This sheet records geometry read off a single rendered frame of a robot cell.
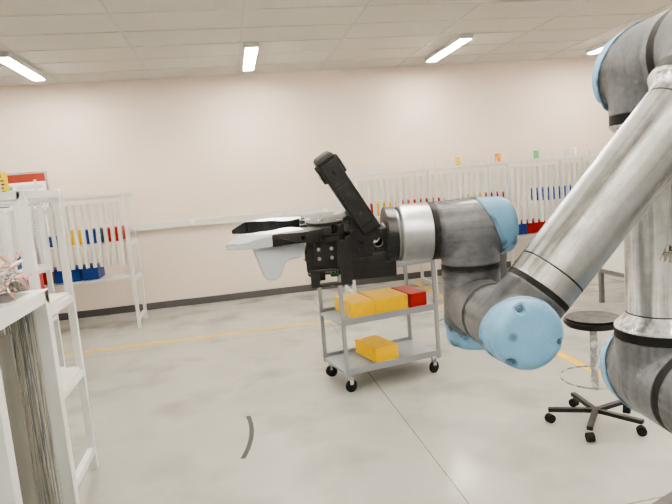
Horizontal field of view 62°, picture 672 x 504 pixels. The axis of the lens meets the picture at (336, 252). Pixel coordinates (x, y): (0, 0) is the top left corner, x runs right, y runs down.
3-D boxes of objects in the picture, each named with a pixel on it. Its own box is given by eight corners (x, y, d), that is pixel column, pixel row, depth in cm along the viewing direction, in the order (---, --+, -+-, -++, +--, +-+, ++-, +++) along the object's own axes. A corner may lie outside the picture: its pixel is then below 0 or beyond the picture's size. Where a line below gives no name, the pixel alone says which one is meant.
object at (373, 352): (411, 357, 511) (403, 239, 497) (442, 372, 464) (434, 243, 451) (310, 379, 475) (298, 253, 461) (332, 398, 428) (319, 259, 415)
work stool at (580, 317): (535, 428, 353) (530, 321, 344) (578, 399, 390) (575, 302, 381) (627, 455, 311) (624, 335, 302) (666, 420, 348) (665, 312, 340)
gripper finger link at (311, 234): (277, 250, 65) (345, 237, 68) (276, 237, 64) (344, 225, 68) (264, 242, 69) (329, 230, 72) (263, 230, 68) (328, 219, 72)
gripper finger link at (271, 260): (237, 291, 65) (311, 276, 69) (231, 241, 63) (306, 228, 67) (230, 284, 68) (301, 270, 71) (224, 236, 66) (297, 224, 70)
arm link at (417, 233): (434, 207, 68) (418, 197, 76) (397, 210, 68) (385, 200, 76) (436, 266, 70) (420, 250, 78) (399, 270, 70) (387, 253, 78)
